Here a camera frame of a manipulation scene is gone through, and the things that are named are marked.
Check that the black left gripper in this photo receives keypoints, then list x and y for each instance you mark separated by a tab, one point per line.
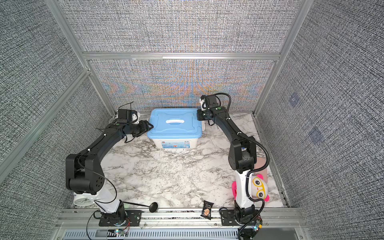
144	127

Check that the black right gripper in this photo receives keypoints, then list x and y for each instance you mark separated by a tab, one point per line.
199	115

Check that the blue plastic bin lid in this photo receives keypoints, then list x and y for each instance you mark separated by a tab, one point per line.
179	123

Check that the white plastic storage bin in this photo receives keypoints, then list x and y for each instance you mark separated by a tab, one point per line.
176	143

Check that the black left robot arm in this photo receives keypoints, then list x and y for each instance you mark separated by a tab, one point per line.
84	174

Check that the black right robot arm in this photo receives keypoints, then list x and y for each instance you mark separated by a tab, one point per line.
248	158

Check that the pink white plush toy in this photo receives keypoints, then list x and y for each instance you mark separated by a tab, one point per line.
257	188

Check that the white tape roll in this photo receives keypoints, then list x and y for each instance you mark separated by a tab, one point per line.
83	200

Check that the black snack packet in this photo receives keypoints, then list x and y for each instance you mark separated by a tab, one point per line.
207	210

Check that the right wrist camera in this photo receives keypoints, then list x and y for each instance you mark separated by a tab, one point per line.
209	101

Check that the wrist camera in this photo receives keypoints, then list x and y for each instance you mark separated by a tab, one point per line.
127	116
209	101

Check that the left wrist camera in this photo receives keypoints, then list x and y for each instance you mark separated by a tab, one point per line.
127	116

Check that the black long handled spoon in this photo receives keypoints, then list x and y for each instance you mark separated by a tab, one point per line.
153	207

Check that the aluminium front rail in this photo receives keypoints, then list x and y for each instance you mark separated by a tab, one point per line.
181	224

